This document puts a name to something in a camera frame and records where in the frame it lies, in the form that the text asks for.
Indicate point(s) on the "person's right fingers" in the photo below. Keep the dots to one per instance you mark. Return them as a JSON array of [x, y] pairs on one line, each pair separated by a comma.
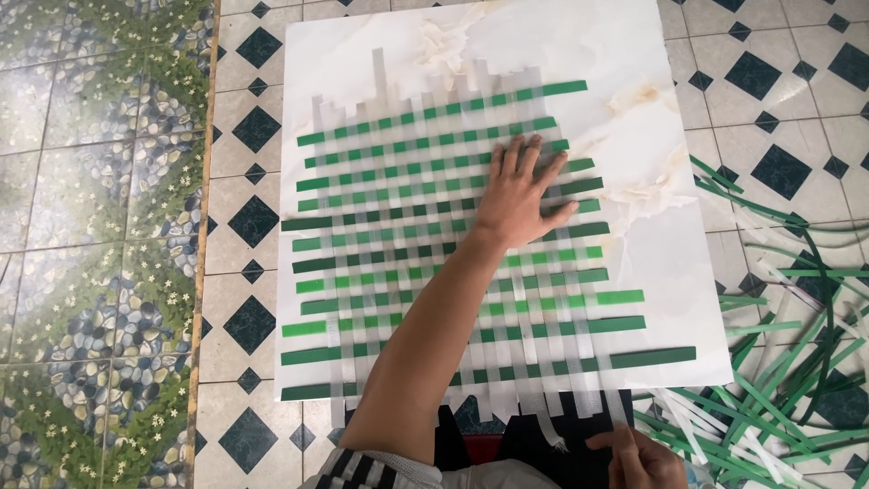
[[621, 443]]

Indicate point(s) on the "white marble pattern board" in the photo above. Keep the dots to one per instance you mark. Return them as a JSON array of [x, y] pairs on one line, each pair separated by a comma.
[[631, 136]]

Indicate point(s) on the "person's right hand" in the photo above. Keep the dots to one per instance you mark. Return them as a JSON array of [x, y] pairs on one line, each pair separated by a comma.
[[648, 468]]

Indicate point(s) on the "striped black white shirt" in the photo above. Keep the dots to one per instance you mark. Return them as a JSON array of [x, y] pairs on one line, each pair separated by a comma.
[[380, 472]]

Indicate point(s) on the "black trousers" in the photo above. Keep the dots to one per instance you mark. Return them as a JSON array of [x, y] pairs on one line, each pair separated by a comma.
[[584, 434]]

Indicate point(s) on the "red object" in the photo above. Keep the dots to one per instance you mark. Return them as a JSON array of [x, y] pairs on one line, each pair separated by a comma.
[[482, 449]]

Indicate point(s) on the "person's left hand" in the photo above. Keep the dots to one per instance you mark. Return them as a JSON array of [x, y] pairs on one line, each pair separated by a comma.
[[516, 200]]

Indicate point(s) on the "woven mat of green strips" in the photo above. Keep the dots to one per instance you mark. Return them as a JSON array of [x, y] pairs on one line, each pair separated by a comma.
[[407, 224]]

